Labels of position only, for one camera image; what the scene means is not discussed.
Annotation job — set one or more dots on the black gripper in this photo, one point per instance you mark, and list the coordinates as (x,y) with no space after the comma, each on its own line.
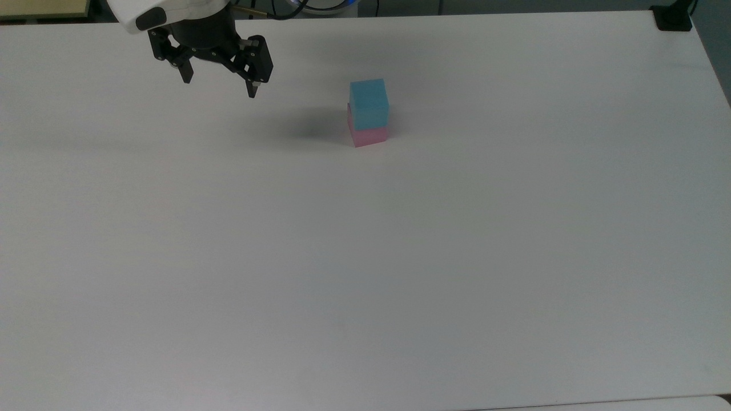
(203,34)

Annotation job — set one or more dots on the blue cube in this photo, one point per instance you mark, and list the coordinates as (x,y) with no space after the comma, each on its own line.
(369,104)

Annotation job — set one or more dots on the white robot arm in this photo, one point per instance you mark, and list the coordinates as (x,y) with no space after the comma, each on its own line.
(131,11)

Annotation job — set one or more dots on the pink cube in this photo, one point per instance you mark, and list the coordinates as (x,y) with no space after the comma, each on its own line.
(370,137)

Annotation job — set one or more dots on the light wooden board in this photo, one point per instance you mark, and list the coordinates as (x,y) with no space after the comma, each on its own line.
(40,8)

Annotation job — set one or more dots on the black camera pole with base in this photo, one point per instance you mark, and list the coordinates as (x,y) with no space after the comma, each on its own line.
(673,18)

